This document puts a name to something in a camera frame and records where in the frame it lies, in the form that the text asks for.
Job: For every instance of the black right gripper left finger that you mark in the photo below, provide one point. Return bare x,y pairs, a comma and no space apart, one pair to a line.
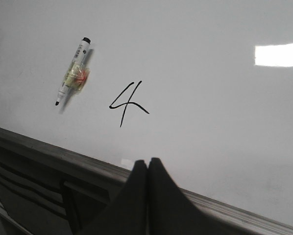
127,213

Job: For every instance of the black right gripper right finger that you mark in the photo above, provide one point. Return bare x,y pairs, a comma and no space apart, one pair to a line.
172,213

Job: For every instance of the white black-tipped whiteboard marker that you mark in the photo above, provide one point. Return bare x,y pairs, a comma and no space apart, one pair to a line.
77,72

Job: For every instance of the dark framed panel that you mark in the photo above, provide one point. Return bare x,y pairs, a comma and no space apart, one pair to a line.
47,201

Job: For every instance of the white whiteboard with metal frame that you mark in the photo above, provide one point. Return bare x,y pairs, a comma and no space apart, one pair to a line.
172,79

